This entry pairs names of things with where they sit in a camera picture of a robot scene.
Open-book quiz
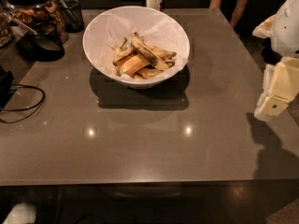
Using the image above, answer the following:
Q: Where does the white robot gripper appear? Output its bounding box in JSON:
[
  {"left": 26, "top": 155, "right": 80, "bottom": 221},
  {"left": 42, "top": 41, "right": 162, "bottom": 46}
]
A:
[{"left": 252, "top": 0, "right": 299, "bottom": 121}]

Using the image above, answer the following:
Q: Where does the dark spotted top banana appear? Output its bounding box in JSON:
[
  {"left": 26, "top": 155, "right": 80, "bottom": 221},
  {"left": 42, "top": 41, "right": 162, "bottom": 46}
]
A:
[{"left": 131, "top": 33, "right": 169, "bottom": 71}]

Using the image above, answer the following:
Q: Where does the right brown banana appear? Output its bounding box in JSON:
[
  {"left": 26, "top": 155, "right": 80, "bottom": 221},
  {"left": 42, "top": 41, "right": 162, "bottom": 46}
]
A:
[{"left": 152, "top": 47, "right": 177, "bottom": 67}]

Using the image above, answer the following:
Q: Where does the bottom yellow banana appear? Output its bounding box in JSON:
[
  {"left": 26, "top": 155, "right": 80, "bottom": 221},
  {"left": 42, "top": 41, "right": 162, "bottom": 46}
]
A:
[{"left": 133, "top": 67, "right": 162, "bottom": 79}]

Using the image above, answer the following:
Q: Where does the white bowl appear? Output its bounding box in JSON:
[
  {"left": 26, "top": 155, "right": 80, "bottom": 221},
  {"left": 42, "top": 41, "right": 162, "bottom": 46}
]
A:
[{"left": 82, "top": 6, "right": 190, "bottom": 89}]

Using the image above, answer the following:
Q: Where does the bright yellow banana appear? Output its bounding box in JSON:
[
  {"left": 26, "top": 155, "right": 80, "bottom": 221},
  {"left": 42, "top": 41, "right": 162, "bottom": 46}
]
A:
[{"left": 120, "top": 54, "right": 150, "bottom": 76}]

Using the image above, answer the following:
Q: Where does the left brown stemmed banana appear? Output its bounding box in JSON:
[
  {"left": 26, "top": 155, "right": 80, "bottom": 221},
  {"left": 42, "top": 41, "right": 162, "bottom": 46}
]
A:
[{"left": 113, "top": 37, "right": 134, "bottom": 65}]

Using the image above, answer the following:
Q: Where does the person standing in background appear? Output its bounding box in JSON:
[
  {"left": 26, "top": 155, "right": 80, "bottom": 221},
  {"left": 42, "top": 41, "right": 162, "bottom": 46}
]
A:
[{"left": 208, "top": 0, "right": 260, "bottom": 30}]

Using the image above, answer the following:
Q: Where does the black mesh pen cup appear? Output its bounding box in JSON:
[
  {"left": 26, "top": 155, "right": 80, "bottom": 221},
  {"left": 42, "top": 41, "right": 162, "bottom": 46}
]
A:
[{"left": 58, "top": 0, "right": 84, "bottom": 33}]

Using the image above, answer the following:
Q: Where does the black mug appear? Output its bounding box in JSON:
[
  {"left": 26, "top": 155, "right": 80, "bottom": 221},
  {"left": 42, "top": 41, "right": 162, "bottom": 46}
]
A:
[{"left": 20, "top": 21, "right": 64, "bottom": 62}]

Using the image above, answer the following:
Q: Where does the glass jar with black lid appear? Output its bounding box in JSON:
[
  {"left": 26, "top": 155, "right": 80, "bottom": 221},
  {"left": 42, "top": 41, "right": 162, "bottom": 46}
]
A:
[{"left": 6, "top": 0, "right": 68, "bottom": 43}]

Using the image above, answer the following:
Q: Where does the black device at left edge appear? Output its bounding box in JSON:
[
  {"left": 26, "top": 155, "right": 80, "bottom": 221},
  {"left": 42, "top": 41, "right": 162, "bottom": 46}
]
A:
[{"left": 0, "top": 69, "right": 14, "bottom": 108}]

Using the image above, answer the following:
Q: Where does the white object under table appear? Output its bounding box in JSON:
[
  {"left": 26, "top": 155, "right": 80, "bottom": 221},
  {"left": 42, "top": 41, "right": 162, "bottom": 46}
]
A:
[{"left": 2, "top": 203, "right": 36, "bottom": 224}]

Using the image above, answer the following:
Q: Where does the black cable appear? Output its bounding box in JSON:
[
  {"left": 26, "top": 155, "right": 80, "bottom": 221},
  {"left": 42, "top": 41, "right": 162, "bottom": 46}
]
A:
[{"left": 0, "top": 83, "right": 46, "bottom": 125}]

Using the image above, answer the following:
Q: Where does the metal spoon handle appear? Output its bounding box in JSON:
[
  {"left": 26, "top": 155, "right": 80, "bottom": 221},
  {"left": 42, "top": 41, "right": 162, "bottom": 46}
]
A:
[{"left": 4, "top": 11, "right": 38, "bottom": 35}]

